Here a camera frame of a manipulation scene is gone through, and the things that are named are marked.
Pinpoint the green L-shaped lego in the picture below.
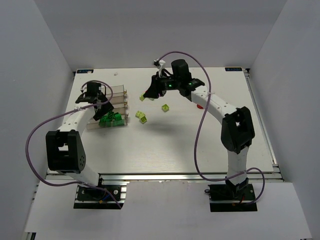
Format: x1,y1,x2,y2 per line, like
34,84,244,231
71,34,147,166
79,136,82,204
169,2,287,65
99,115,113,128

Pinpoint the red green yellow lego stack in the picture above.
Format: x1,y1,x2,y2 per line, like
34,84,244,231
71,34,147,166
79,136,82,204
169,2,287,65
139,94,145,102

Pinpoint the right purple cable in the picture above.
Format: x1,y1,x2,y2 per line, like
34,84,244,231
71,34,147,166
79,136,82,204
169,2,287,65
156,51,266,205

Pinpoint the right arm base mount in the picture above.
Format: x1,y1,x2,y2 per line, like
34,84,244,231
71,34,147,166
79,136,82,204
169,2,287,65
204,184,258,213

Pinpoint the blue corner label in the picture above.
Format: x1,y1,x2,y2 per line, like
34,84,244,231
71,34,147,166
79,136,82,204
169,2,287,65
76,69,94,74
224,67,243,72

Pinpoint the clear three-slot container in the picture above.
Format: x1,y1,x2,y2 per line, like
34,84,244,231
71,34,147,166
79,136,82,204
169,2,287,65
86,84,131,130

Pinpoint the lime lego brick lower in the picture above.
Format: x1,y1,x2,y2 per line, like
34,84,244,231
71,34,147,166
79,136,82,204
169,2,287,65
139,116,147,124

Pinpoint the right blue corner label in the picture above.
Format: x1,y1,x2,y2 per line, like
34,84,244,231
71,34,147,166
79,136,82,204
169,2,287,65
224,67,243,72

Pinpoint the purple cable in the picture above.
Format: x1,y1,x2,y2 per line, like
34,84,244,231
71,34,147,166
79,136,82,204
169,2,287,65
156,51,266,205
24,79,123,210

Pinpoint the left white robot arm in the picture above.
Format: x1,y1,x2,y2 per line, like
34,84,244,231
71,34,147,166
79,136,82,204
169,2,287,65
45,80,114,187

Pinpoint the aluminium table frame rail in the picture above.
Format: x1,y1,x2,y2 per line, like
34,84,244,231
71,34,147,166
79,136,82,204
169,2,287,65
46,172,283,183

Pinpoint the lime lego brick upper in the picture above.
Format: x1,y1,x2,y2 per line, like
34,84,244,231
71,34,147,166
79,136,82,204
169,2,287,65
135,111,145,119

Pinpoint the left blue corner label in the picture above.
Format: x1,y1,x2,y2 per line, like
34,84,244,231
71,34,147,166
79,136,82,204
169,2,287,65
76,69,94,74

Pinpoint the lime square lego brick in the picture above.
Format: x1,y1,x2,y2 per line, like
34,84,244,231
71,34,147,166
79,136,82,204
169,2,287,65
161,104,170,112

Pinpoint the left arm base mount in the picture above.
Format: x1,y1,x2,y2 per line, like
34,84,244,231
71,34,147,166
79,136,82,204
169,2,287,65
73,183,127,210

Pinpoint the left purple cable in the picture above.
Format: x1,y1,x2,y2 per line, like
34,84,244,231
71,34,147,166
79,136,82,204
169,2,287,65
24,79,123,210

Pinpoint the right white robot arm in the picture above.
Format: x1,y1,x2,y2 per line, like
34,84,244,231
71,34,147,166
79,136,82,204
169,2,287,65
143,59,255,195

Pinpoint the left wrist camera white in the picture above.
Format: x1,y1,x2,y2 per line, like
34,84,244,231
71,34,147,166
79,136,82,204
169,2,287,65
80,84,87,92

